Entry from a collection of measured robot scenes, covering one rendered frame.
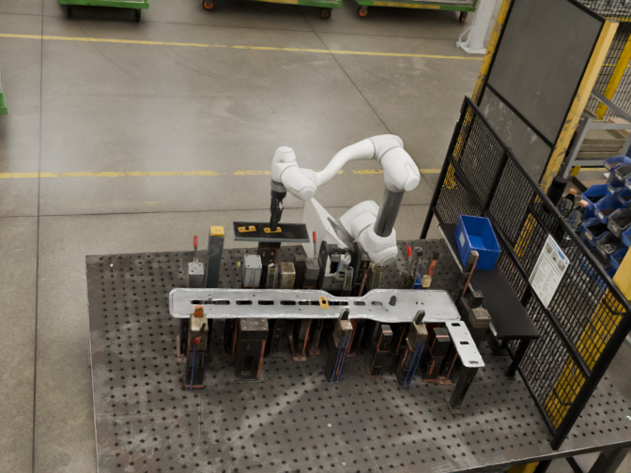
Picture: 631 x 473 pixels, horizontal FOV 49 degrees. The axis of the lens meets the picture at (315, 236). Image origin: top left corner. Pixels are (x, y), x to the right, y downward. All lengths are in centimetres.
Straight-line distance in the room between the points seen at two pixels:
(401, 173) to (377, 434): 120
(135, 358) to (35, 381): 102
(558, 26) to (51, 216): 386
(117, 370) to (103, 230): 212
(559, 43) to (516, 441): 294
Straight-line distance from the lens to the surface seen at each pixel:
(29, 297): 471
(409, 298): 342
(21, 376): 425
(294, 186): 301
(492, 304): 353
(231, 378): 326
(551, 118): 530
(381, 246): 371
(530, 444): 346
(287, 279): 328
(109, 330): 346
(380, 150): 337
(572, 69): 516
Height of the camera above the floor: 312
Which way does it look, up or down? 35 degrees down
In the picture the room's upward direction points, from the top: 12 degrees clockwise
